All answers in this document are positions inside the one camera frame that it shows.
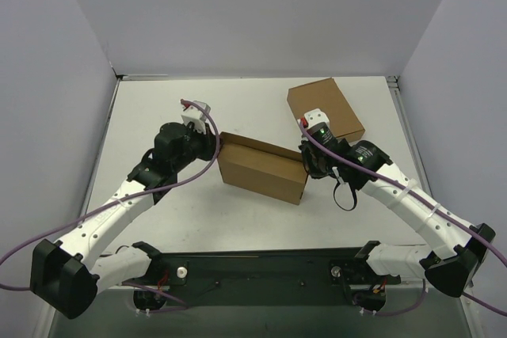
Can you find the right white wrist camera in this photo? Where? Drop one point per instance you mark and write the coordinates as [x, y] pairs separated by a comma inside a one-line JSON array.
[[313, 120]]

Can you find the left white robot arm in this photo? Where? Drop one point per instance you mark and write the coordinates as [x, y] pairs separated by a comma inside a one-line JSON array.
[[62, 271]]

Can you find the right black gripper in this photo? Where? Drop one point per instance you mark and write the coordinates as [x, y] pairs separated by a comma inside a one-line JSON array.
[[313, 161]]

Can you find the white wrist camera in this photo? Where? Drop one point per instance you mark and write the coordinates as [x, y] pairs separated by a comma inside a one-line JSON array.
[[192, 114], [313, 120]]

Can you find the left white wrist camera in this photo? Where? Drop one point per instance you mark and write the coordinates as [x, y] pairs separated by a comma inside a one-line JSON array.
[[192, 114]]

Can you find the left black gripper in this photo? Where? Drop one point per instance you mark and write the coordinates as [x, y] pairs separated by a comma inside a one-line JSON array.
[[211, 145]]

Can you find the aluminium frame rail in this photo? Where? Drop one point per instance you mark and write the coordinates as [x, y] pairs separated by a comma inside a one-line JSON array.
[[403, 233]]

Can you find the folded closed cardboard box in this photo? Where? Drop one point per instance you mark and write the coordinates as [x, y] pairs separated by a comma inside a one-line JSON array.
[[326, 95]]

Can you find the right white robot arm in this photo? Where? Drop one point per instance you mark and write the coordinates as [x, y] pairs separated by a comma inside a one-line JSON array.
[[453, 249]]

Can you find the cardboard box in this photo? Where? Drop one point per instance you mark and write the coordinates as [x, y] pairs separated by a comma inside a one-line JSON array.
[[262, 167], [326, 95]]

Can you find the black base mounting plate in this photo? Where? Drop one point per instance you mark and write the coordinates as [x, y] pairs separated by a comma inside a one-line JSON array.
[[301, 277]]

